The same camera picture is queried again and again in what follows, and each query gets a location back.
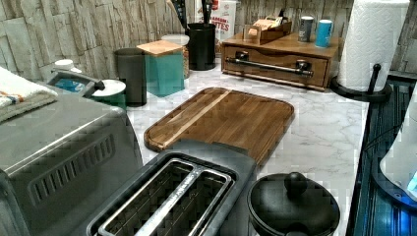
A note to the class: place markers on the wooden drawer with metal handle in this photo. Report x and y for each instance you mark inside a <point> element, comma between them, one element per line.
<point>263,64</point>

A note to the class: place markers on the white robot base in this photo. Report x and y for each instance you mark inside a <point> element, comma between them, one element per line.
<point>396,171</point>

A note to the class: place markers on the wooden drawer cabinet box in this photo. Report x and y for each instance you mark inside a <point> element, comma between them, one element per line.
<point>290,44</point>

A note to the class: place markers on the wooden cutting board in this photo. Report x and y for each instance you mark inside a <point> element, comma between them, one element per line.
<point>243,120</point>

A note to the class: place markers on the black two-slot toaster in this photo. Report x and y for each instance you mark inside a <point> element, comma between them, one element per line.
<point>189,189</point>

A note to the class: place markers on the teal canister with wooden lid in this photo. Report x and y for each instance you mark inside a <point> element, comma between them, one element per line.
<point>164,67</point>

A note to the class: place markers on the glass jar with white lid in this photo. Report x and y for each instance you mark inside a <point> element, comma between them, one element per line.
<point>182,40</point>

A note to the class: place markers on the black utensil holder cup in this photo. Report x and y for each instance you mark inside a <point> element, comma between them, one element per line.
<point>201,46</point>

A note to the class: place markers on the dark grey cylindrical canister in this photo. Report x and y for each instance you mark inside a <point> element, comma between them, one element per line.
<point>131,69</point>

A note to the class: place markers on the green canister with white lid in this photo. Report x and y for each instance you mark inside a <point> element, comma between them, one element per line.
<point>112,94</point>

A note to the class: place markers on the white red cereal box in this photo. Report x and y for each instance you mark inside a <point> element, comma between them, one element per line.
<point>223,17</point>

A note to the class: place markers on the black kitchen utensils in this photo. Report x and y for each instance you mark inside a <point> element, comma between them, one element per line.
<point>181,9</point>

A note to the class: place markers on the black round lidded pot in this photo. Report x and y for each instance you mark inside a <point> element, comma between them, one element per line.
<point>289,204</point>

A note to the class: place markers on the grey cylindrical can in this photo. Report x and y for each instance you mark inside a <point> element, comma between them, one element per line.
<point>305,28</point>

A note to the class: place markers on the blue cylindrical can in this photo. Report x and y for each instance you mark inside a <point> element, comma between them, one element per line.
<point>323,33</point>

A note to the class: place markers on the stainless steel toaster oven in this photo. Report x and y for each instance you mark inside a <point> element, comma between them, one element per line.
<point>61,163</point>

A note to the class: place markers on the black paper towel holder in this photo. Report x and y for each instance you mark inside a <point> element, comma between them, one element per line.
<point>369,95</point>

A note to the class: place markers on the white paper towel roll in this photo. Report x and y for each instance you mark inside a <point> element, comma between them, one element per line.
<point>373,33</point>

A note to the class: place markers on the folded white striped towel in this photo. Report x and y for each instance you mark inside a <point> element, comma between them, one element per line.
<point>19,95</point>

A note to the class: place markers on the wooden spoon handle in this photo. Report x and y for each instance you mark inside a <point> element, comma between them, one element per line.
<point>172,7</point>

